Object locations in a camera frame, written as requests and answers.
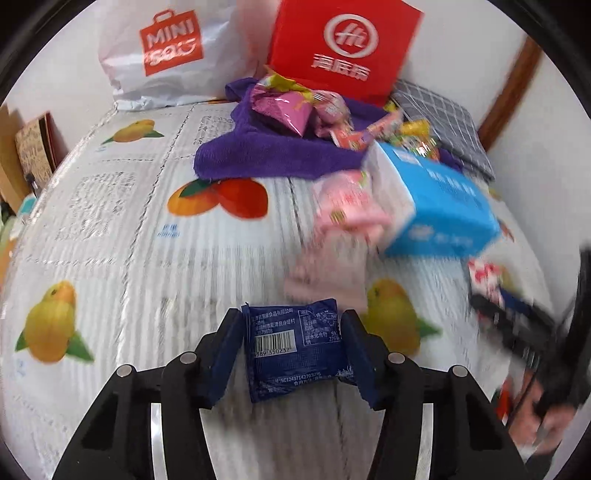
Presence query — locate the blue tissue box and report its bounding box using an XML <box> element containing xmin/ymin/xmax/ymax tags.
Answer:
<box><xmin>362</xmin><ymin>141</ymin><xmax>502</xmax><ymax>259</ymax></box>

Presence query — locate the brown cardboard box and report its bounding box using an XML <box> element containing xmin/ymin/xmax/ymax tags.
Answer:
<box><xmin>0</xmin><ymin>104</ymin><xmax>31</xmax><ymax>215</ymax></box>

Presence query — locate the grey checked fabric pouch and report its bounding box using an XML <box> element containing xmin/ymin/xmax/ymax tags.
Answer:
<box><xmin>390</xmin><ymin>78</ymin><xmax>497</xmax><ymax>182</ymax></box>

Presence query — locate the blue snack packet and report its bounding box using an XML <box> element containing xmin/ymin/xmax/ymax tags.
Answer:
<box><xmin>241</xmin><ymin>298</ymin><xmax>356</xmax><ymax>403</ymax></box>

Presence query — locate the red white snack packet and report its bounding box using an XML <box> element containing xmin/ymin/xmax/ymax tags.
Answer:
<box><xmin>466</xmin><ymin>257</ymin><xmax>509</xmax><ymax>305</ymax></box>

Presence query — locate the fruit print table cover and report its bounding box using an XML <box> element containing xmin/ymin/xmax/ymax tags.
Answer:
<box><xmin>0</xmin><ymin>99</ymin><xmax>561</xmax><ymax>480</ymax></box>

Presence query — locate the red paper bag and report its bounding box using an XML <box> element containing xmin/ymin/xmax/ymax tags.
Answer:
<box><xmin>267</xmin><ymin>0</ymin><xmax>424</xmax><ymax>108</ymax></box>

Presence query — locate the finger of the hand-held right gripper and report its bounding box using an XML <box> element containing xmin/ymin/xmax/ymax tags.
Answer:
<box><xmin>468</xmin><ymin>293</ymin><xmax>552</xmax><ymax>372</ymax></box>
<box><xmin>502</xmin><ymin>286</ymin><xmax>561</xmax><ymax>330</ymax></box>

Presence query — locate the purple towel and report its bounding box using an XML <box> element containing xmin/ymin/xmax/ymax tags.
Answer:
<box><xmin>194</xmin><ymin>78</ymin><xmax>465</xmax><ymax>182</ymax></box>

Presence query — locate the white plastic bag orange logo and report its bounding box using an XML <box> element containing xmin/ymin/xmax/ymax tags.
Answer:
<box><xmin>97</xmin><ymin>0</ymin><xmax>278</xmax><ymax>112</ymax></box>

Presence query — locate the pile of colourful snacks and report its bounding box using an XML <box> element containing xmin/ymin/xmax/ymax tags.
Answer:
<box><xmin>249</xmin><ymin>67</ymin><xmax>441</xmax><ymax>160</ymax></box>

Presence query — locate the brown patterned box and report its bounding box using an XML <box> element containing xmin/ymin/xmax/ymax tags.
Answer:
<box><xmin>14</xmin><ymin>112</ymin><xmax>58</xmax><ymax>183</ymax></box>

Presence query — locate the person's right hand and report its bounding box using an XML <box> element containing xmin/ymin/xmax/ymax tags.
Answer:
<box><xmin>507</xmin><ymin>374</ymin><xmax>573</xmax><ymax>468</ymax></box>

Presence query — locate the pale pink snack packet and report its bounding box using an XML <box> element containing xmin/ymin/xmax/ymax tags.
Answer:
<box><xmin>283</xmin><ymin>249</ymin><xmax>370</xmax><ymax>311</ymax></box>

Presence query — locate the brown wooden trim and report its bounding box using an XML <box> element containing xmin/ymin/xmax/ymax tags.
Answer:
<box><xmin>477</xmin><ymin>36</ymin><xmax>542</xmax><ymax>151</ymax></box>

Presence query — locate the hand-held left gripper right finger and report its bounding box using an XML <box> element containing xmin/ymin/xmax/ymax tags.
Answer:
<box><xmin>339</xmin><ymin>309</ymin><xmax>532</xmax><ymax>480</ymax></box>

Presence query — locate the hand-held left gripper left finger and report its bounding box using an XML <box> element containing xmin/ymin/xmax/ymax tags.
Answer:
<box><xmin>51</xmin><ymin>308</ymin><xmax>245</xmax><ymax>480</ymax></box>

